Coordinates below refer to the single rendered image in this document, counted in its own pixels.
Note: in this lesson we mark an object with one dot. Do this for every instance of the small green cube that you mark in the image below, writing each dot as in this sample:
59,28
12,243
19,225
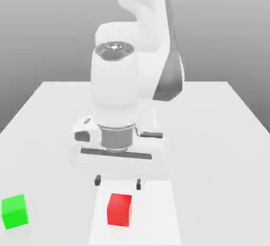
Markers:
14,212

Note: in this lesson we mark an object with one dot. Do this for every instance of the small red cube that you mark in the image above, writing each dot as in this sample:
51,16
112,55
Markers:
118,211

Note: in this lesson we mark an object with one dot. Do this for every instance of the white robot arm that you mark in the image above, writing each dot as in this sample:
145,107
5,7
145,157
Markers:
115,85

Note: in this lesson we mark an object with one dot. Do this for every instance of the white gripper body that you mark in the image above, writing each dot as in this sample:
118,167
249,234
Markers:
118,163

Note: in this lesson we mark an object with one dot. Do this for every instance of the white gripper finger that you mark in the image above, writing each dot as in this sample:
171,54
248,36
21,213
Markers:
138,184
97,180

